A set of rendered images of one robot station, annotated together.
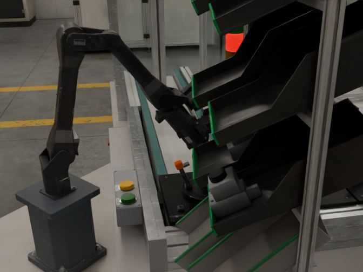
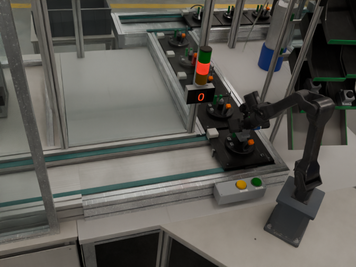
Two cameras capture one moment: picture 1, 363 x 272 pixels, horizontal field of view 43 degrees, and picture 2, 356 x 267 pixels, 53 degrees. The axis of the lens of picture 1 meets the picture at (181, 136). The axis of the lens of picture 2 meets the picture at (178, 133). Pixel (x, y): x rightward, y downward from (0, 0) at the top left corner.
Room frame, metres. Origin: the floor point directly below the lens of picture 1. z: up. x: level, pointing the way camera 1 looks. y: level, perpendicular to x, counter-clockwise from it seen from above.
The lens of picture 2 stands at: (1.63, 1.07, 2.08)
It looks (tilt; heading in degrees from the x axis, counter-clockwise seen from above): 41 degrees down; 258
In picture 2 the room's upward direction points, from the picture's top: 7 degrees clockwise
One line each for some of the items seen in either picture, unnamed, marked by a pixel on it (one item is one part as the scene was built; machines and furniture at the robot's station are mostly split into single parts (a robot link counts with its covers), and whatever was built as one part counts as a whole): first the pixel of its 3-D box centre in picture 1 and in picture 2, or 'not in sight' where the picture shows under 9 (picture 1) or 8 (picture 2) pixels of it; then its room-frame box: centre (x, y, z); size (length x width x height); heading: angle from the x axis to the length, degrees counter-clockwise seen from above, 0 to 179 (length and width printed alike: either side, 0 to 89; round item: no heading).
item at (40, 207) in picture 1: (62, 224); (293, 211); (0.96, 0.30, 0.96); 0.15 x 0.15 x 0.20; 50
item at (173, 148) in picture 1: (195, 160); (174, 160); (1.39, -0.04, 0.91); 0.84 x 0.28 x 0.10; 9
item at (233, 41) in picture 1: (234, 41); (203, 66); (1.29, -0.15, 1.33); 0.05 x 0.05 x 0.05
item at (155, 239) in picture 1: (143, 167); (191, 188); (1.33, 0.13, 0.91); 0.89 x 0.06 x 0.11; 9
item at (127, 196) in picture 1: (128, 199); (256, 182); (1.07, 0.15, 0.96); 0.04 x 0.04 x 0.02
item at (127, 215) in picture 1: (127, 195); (239, 189); (1.14, 0.16, 0.93); 0.21 x 0.07 x 0.06; 9
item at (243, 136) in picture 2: not in sight; (242, 129); (1.09, -0.08, 1.06); 0.08 x 0.04 x 0.07; 99
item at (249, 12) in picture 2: not in sight; (261, 10); (0.53, -1.51, 1.01); 0.24 x 0.24 x 0.13; 9
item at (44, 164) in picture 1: (54, 156); (308, 179); (0.97, 0.30, 1.15); 0.09 x 0.07 x 0.06; 21
